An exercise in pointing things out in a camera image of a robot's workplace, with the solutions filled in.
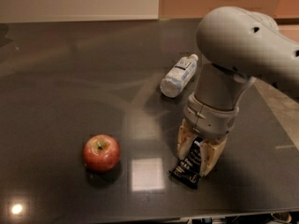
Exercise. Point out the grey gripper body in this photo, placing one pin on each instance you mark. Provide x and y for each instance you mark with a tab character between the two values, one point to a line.
207	119

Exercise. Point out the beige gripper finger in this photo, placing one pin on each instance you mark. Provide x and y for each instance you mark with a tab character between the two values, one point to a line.
211	150
186	135

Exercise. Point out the black rxbar chocolate wrapper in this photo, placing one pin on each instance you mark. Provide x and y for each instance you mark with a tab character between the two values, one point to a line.
188	170

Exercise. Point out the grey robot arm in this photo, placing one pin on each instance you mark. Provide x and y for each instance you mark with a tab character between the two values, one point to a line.
241	46

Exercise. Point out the clear plastic water bottle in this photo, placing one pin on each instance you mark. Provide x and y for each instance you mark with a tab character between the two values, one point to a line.
179	76

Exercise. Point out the red apple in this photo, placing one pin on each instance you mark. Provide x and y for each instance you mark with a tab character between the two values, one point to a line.
101	153

